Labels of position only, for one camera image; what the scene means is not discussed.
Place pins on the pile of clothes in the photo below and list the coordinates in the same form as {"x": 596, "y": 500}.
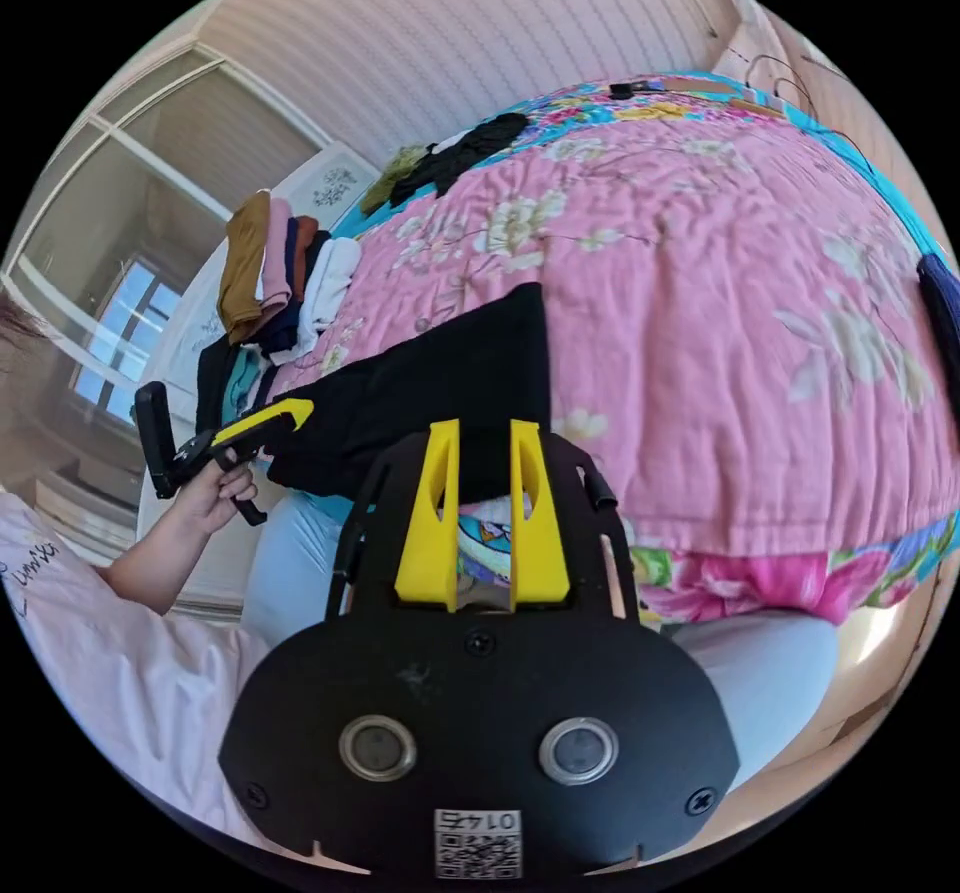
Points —
{"x": 274, "y": 278}

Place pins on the black long pants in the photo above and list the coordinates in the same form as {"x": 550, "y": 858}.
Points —
{"x": 450, "y": 383}

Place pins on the person's body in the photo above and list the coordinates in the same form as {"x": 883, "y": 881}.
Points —
{"x": 112, "y": 683}

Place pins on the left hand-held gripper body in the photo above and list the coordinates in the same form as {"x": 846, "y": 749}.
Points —
{"x": 196, "y": 450}

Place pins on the bed with pink floral quilt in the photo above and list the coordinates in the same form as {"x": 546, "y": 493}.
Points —
{"x": 712, "y": 345}

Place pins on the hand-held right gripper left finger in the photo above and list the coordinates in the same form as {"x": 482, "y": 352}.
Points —
{"x": 427, "y": 533}

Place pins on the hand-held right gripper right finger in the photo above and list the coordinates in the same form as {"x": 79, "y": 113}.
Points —
{"x": 541, "y": 540}

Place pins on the person's left hand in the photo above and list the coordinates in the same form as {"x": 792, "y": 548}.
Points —
{"x": 211, "y": 499}

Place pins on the olive green garment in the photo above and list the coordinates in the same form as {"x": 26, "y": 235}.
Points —
{"x": 390, "y": 177}

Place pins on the window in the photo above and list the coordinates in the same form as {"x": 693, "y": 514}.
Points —
{"x": 112, "y": 248}

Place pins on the person's left forearm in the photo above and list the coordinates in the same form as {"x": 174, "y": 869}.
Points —
{"x": 150, "y": 567}

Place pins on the black garment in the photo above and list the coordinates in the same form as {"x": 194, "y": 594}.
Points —
{"x": 457, "y": 154}

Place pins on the dark blue garment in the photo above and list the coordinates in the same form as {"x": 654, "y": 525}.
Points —
{"x": 943, "y": 323}

